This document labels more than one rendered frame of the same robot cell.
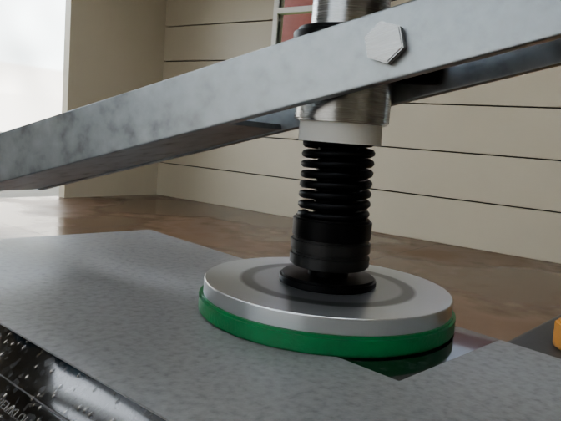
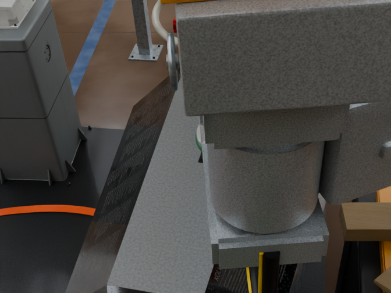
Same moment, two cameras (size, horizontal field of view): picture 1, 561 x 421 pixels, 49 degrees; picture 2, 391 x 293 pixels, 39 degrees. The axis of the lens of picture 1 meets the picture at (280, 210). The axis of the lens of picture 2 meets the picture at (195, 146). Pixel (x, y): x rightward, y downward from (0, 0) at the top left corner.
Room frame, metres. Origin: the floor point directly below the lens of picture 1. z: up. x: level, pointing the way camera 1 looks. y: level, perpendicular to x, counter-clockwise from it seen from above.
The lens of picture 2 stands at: (-0.21, -1.18, 2.01)
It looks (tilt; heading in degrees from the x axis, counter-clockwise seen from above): 41 degrees down; 62
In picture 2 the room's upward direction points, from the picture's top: 4 degrees counter-clockwise
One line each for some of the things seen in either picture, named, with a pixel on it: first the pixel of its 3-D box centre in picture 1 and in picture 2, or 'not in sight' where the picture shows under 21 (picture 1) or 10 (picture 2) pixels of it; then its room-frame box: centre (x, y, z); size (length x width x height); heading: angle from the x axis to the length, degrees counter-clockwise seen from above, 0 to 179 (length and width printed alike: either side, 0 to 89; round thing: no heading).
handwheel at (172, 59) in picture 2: not in sight; (185, 60); (0.36, -0.10, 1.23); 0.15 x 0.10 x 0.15; 62
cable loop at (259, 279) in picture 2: not in sight; (259, 261); (0.21, -0.63, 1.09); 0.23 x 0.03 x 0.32; 62
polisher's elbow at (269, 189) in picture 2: not in sight; (263, 154); (0.21, -0.63, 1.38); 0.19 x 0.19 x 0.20
